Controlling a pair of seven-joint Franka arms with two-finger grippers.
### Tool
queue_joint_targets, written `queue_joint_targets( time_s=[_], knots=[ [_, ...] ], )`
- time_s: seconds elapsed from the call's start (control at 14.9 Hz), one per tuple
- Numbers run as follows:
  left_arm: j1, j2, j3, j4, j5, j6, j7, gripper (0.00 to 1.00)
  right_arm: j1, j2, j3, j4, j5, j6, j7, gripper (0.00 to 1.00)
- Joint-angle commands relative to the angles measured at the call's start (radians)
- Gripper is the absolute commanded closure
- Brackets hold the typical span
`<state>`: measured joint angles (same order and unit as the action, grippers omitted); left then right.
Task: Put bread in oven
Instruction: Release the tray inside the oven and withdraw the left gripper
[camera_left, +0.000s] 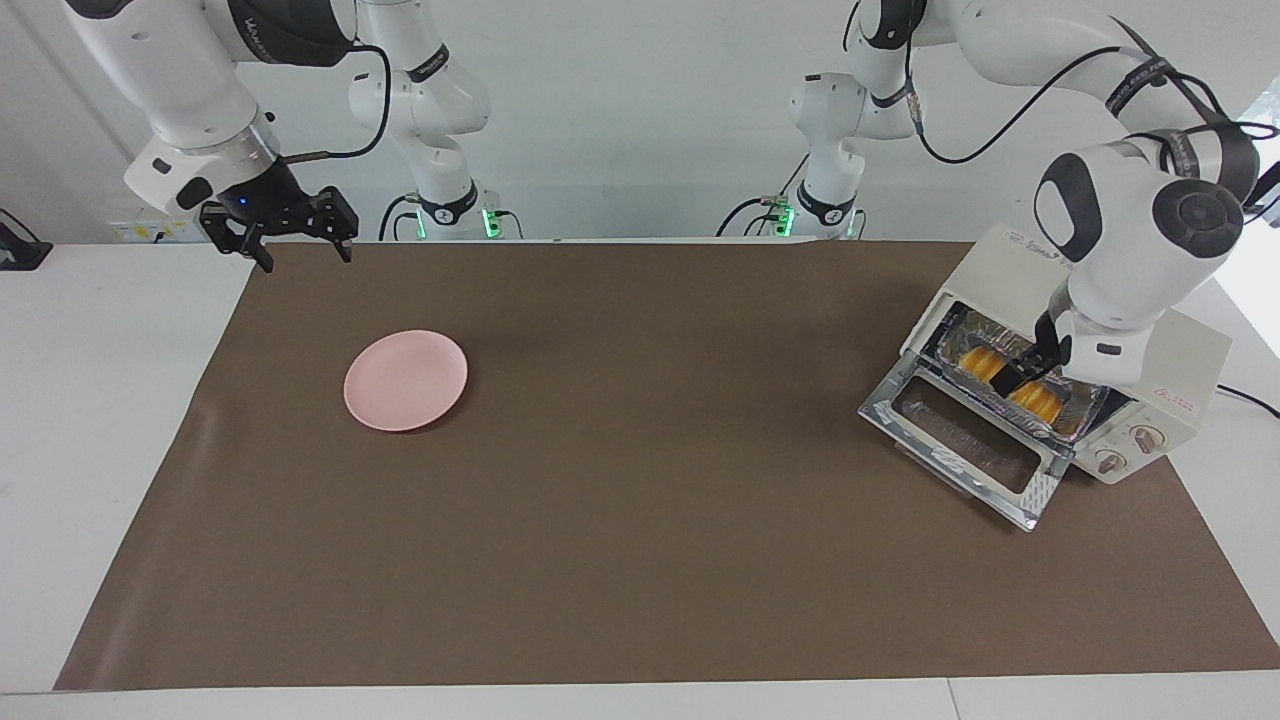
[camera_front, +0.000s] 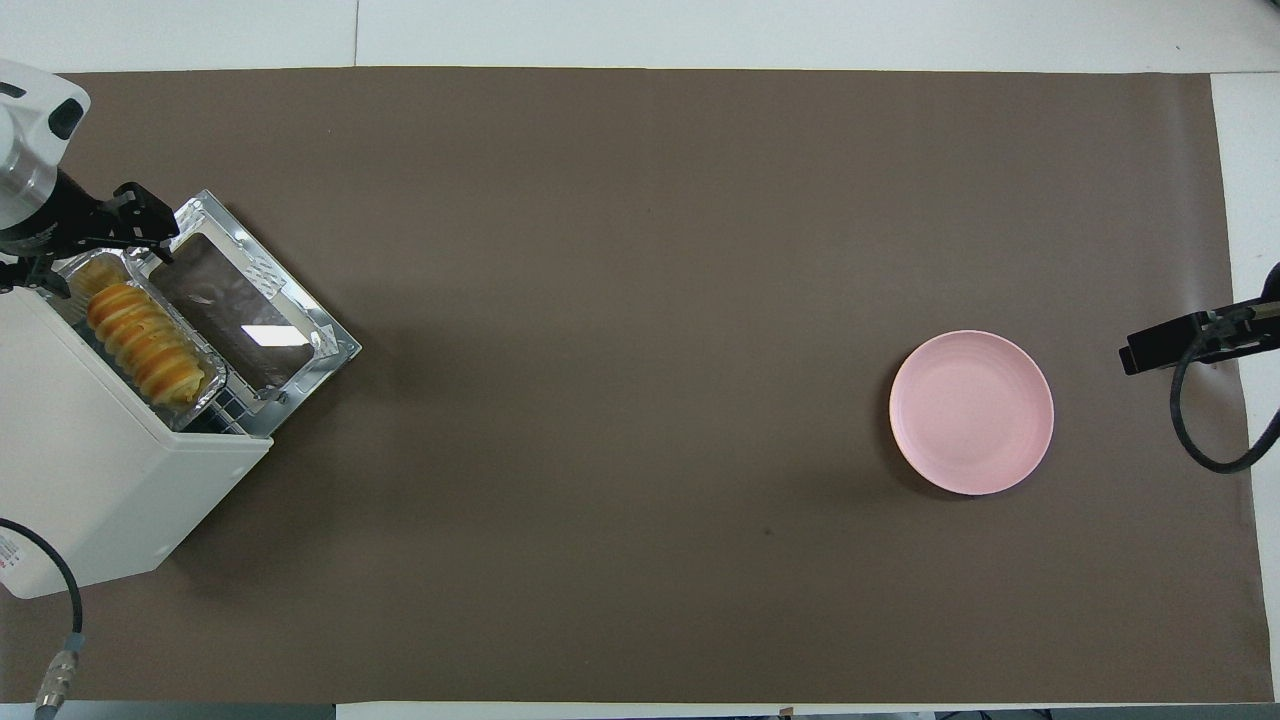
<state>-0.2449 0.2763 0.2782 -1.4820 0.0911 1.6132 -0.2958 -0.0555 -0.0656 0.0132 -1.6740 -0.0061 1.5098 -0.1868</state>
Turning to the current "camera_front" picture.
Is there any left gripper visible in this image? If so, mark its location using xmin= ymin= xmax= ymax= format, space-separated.
xmin=0 ymin=170 xmax=182 ymax=298

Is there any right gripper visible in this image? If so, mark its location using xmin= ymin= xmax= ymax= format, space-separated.
xmin=1205 ymin=262 xmax=1280 ymax=353

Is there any golden ridged bread loaf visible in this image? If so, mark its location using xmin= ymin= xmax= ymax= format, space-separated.
xmin=70 ymin=257 xmax=207 ymax=407

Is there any white toaster oven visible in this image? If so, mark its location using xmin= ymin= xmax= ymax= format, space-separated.
xmin=0 ymin=190 xmax=363 ymax=601

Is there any silver foil baking tray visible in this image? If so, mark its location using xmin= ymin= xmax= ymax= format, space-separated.
xmin=45 ymin=252 xmax=229 ymax=433

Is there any pink round plate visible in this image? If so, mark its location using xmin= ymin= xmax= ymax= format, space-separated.
xmin=889 ymin=330 xmax=1055 ymax=496

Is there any black cable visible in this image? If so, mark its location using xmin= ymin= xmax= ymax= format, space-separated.
xmin=1169 ymin=318 xmax=1280 ymax=475
xmin=0 ymin=517 xmax=87 ymax=720

